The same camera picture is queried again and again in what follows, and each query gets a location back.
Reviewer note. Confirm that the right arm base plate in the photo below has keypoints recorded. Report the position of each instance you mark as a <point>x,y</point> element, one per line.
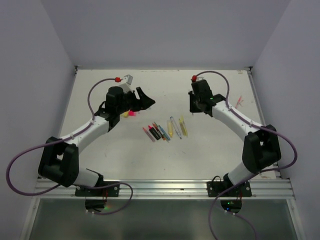
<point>219,188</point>

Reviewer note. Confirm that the green clear pen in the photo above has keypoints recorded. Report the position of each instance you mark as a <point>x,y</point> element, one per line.
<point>160,131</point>

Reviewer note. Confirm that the pink highlighter cap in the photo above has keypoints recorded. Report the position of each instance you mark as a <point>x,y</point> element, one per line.
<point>131,113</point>

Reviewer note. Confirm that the thin orange pen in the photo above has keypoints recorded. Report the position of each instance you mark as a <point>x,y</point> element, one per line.
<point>239,102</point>

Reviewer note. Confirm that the aluminium side rail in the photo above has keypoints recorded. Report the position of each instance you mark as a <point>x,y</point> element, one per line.
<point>261,116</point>
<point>66,99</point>

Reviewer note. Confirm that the pink clear pen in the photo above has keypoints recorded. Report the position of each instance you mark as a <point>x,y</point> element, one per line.
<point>149,135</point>

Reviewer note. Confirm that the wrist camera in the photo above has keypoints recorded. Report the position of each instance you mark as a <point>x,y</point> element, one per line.
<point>126,83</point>
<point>199,78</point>

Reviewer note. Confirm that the left aluminium side rail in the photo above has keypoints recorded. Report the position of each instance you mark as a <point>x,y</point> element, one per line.
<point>66,99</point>

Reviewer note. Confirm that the thin yellow pen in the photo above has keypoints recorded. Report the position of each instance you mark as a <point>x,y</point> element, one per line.
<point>183,121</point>

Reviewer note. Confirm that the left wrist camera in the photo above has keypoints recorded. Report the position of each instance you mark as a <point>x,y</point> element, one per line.
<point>126,83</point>

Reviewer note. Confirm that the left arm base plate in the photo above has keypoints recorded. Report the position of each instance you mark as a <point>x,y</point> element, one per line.
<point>103,189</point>

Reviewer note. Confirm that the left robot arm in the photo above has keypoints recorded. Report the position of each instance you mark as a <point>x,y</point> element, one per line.
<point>60,158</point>

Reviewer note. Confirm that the yellow highlighter pen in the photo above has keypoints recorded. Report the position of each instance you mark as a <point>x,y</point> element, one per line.
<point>170,128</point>

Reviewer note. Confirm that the aluminium front rail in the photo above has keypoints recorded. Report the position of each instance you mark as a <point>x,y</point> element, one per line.
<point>265,189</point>

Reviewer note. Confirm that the black highlighter body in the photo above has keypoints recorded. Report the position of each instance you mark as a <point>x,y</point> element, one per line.
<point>154,132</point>

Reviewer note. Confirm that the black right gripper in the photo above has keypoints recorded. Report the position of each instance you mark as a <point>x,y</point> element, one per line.
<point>193,107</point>

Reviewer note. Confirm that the pale yellow pen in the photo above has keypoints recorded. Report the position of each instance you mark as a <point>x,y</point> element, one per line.
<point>182,127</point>

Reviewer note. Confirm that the red orange-tipped pen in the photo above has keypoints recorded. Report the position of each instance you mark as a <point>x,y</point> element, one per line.
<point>158,131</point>

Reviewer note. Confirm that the blue capped white pen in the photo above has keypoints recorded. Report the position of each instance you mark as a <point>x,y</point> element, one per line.
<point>175,126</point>

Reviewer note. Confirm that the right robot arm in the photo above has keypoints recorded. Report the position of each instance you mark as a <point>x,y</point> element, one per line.
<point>261,148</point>

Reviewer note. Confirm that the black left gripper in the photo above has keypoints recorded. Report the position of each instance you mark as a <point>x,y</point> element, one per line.
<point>144,102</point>

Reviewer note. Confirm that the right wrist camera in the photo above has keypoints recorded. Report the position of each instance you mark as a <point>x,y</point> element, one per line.
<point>199,78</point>

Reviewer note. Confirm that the right aluminium side rail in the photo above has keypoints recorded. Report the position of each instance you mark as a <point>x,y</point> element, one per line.
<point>261,116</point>

